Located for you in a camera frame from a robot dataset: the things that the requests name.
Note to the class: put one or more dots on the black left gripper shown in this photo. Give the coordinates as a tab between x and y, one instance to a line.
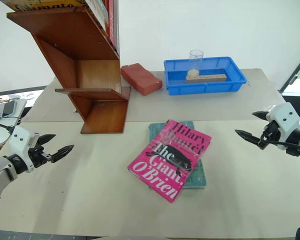
38	157

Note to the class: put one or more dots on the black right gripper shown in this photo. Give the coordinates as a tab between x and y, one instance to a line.
271	132

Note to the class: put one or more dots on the teal book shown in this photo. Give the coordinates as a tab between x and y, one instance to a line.
198	175

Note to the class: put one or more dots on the pink paperback book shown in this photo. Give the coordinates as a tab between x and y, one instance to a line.
165	160

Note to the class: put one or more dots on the brown wooden bookshelf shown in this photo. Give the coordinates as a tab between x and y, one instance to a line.
70	37

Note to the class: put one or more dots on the cream white book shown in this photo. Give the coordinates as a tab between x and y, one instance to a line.
100	12

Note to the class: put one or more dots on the white side desk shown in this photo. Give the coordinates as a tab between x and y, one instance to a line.
20	107

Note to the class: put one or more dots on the wooden block with holes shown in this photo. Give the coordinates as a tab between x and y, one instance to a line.
210	78

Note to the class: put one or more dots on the white crumpled lump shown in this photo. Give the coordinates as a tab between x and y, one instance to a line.
193	73

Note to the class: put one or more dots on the blue plastic bin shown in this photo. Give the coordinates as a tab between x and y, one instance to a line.
175	86

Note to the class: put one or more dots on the red brick block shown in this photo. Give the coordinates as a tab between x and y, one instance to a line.
140	78

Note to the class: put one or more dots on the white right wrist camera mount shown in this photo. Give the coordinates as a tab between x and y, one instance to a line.
286	117

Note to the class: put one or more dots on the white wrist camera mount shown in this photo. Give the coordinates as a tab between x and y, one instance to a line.
286	117
18	140

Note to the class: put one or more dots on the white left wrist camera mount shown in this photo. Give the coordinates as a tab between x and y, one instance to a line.
18	140

